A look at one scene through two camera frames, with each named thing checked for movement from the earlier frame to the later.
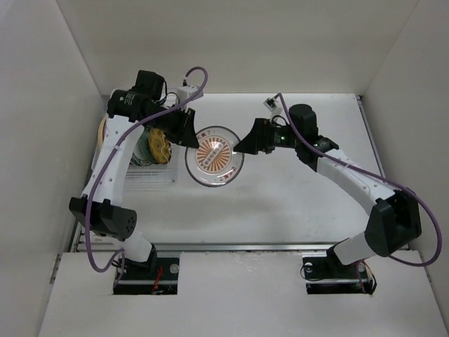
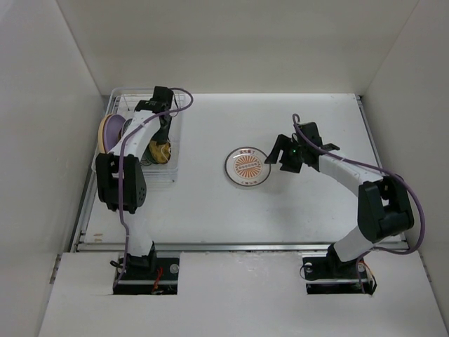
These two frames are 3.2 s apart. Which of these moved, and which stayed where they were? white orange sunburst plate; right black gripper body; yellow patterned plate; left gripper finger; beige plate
Moved: white orange sunburst plate; right black gripper body; left gripper finger
Stayed: beige plate; yellow patterned plate
